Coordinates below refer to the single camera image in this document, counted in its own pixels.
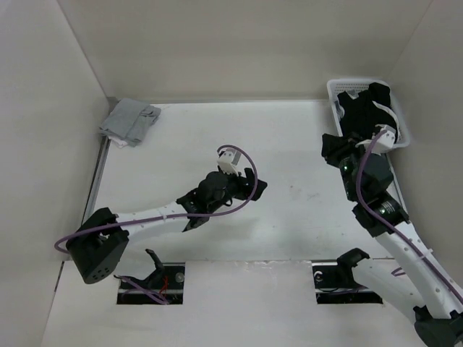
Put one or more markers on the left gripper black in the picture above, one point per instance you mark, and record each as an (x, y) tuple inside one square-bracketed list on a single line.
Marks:
[(243, 183)]

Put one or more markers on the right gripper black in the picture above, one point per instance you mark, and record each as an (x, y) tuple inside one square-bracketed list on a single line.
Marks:
[(333, 146)]

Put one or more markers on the black tank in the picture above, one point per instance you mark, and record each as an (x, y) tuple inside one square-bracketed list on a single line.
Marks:
[(380, 93), (361, 116)]

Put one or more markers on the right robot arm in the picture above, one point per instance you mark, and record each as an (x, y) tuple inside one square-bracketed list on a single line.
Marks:
[(430, 299)]

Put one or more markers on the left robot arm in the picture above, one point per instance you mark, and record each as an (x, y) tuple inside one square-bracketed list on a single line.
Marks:
[(98, 246)]

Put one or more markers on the white tank top in basket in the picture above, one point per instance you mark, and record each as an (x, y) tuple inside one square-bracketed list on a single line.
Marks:
[(391, 114)]

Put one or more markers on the black tank top in basket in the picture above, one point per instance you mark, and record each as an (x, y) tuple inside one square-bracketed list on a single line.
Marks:
[(380, 93)]

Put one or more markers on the folded grey tank top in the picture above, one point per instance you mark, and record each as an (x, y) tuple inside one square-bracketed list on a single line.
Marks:
[(130, 121)]

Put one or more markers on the folded white tank top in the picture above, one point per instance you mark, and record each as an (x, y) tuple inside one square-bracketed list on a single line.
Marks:
[(118, 142)]

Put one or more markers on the white plastic laundry basket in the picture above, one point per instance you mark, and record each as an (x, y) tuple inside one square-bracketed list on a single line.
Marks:
[(354, 85)]

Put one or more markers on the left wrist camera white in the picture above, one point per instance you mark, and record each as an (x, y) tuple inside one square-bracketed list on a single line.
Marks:
[(228, 160)]

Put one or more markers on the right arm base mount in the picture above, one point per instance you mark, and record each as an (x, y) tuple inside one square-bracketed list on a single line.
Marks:
[(332, 287)]

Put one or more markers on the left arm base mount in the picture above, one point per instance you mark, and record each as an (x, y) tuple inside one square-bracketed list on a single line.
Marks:
[(164, 285)]

